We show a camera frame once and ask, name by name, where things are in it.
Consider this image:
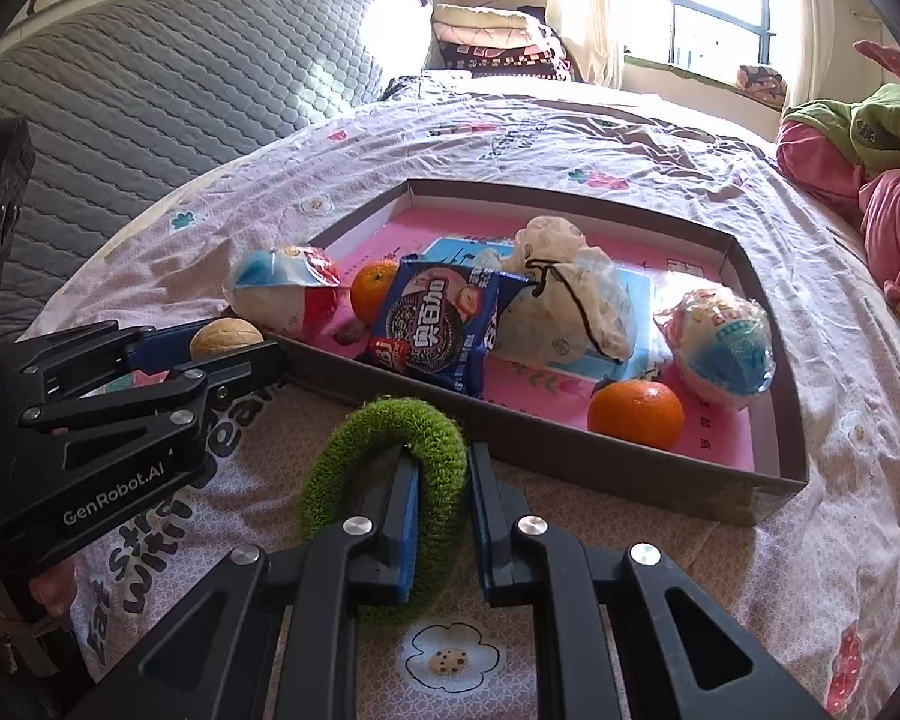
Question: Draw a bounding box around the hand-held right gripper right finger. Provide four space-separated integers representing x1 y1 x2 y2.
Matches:
469 441 833 720

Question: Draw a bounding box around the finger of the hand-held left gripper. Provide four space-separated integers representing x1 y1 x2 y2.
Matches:
0 321 196 391
19 343 287 451

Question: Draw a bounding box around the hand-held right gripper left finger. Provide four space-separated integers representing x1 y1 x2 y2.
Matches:
139 454 421 720

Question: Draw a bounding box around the blue white snack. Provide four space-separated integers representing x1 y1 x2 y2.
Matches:
221 244 342 332

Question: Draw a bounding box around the green fuzzy scrunchie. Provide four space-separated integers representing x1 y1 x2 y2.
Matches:
300 399 470 625

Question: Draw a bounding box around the pink cardboard box tray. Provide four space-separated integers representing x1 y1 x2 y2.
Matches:
221 178 809 527

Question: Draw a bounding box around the orange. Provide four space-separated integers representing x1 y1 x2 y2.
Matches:
350 260 402 327
587 379 685 452

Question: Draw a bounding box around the blue cookie packet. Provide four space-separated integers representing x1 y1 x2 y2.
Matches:
366 259 532 400

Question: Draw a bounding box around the cream patterned scrunchie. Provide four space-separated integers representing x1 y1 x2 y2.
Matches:
487 216 637 383

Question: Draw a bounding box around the pink blue snack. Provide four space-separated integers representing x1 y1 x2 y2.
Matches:
654 289 775 410

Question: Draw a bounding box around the person's left hand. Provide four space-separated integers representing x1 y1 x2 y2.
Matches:
0 551 74 638

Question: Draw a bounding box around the grey quilted headboard cover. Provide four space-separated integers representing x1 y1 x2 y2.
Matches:
0 0 432 331

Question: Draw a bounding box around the dark cloth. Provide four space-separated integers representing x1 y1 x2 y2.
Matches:
381 71 440 100

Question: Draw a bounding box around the cream curtain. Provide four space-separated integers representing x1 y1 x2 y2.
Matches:
544 0 627 87

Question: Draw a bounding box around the patterned cushion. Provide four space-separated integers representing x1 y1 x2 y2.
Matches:
735 64 788 106

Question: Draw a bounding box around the green garment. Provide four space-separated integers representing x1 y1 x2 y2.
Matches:
780 82 900 181

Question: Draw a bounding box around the window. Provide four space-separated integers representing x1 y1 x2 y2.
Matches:
619 0 796 80

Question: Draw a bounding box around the long pink pillow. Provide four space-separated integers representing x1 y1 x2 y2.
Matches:
853 39 900 102

